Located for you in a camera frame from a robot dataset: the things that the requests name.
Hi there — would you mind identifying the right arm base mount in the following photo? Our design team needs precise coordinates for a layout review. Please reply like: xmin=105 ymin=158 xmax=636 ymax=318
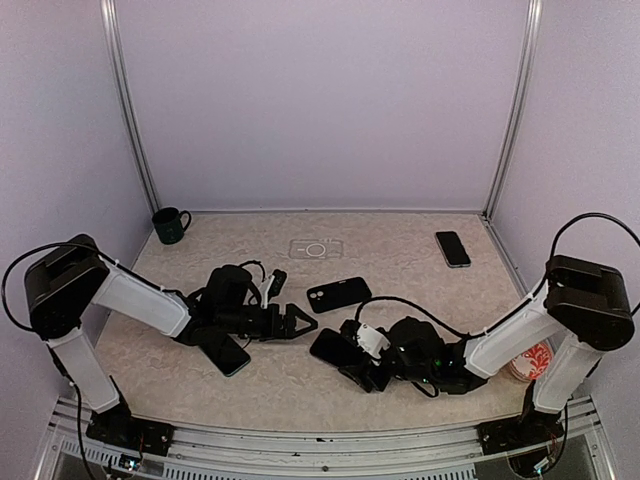
xmin=476 ymin=388 xmax=564 ymax=455

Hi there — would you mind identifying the red white patterned bowl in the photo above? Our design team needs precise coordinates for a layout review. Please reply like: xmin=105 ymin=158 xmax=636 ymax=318
xmin=509 ymin=341 xmax=553 ymax=382

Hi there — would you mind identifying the black phone case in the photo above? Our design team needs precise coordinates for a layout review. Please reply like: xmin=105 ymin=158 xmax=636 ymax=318
xmin=306 ymin=277 xmax=372 ymax=314

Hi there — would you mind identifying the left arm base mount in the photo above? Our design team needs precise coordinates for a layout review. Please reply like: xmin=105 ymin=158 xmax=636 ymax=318
xmin=86 ymin=377 xmax=175 ymax=457

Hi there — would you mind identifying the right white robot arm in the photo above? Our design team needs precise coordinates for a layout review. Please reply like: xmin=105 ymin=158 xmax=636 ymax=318
xmin=338 ymin=252 xmax=639 ymax=444

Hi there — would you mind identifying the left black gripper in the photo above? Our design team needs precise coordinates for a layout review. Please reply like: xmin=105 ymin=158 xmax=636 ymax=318
xmin=217 ymin=302 xmax=318 ymax=341

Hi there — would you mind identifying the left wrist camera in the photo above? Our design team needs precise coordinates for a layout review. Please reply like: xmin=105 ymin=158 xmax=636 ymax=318
xmin=258 ymin=269 xmax=287 ymax=309

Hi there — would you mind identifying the clear camera-cutout phone case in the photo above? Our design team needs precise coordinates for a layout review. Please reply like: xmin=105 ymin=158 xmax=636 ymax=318
xmin=288 ymin=238 xmax=344 ymax=260

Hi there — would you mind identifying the blue smartphone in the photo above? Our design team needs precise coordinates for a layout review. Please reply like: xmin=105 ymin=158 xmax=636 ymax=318
xmin=435 ymin=231 xmax=471 ymax=268

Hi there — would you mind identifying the left aluminium frame post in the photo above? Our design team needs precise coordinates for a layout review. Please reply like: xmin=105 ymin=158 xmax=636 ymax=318
xmin=100 ymin=0 xmax=161 ymax=213

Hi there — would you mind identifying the teal-edged smartphone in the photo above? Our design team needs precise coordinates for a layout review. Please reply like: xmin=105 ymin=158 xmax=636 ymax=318
xmin=200 ymin=334 xmax=251 ymax=377

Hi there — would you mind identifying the front aluminium rail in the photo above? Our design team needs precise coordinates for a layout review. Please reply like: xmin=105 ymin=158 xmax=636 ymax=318
xmin=27 ymin=397 xmax=621 ymax=479

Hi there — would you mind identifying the dark green mug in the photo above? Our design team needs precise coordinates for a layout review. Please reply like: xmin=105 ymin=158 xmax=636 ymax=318
xmin=152 ymin=207 xmax=192 ymax=245

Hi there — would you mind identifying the aluminium frame post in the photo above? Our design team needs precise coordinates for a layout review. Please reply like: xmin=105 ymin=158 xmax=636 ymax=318
xmin=100 ymin=0 xmax=161 ymax=213
xmin=483 ymin=0 xmax=543 ymax=223

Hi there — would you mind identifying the right aluminium frame post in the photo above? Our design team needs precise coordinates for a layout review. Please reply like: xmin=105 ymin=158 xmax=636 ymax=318
xmin=483 ymin=0 xmax=543 ymax=223

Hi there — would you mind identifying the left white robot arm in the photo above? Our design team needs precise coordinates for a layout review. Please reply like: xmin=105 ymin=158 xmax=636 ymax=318
xmin=1 ymin=235 xmax=318 ymax=445

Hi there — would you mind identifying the purple-edged smartphone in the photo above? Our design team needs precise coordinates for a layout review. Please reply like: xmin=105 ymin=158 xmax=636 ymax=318
xmin=310 ymin=328 xmax=368 ymax=368

